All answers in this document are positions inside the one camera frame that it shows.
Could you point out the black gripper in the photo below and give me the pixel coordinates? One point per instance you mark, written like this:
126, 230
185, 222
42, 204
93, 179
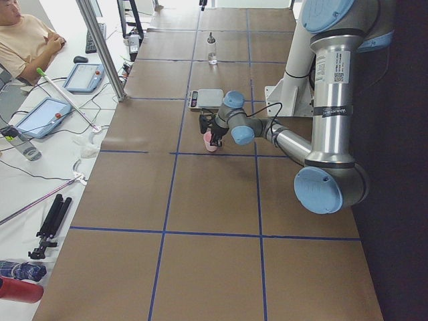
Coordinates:
216, 130

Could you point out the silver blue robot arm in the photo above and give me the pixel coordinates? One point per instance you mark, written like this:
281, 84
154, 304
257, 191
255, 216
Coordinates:
329, 179

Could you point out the silver digital kitchen scale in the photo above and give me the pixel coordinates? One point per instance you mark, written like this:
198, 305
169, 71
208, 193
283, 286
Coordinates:
205, 98

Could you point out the crumpled white tissue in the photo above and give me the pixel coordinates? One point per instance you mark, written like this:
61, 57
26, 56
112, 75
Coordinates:
88, 149

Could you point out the blue teach pendant far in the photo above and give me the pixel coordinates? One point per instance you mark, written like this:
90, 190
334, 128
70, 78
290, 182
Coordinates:
84, 78

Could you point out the blue teach pendant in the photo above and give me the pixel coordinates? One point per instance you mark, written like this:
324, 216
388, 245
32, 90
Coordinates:
84, 78
47, 115

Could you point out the black computer mouse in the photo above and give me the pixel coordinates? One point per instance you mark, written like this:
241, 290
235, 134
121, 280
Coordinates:
80, 60

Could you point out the black folded tripod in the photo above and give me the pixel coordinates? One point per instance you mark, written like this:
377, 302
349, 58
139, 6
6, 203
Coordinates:
51, 226

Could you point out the blue teach pendant near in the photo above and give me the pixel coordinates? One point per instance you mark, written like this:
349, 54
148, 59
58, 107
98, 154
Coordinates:
47, 115

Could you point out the white stick green tip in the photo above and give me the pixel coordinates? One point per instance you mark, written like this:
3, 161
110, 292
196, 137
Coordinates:
95, 128

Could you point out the seated person beige shirt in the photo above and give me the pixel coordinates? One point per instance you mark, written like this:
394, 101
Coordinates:
27, 43

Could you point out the blue folded umbrella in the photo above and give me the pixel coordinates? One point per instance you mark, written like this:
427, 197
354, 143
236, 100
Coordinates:
22, 271

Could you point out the red metal bottle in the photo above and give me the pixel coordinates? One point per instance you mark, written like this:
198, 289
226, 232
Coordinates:
20, 291

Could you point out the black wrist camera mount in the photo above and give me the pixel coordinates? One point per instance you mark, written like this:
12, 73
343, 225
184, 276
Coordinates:
206, 122

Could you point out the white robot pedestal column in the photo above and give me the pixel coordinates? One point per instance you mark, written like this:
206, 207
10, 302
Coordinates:
292, 96

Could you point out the aluminium frame post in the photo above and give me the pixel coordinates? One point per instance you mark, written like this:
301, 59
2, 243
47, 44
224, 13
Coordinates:
91, 22

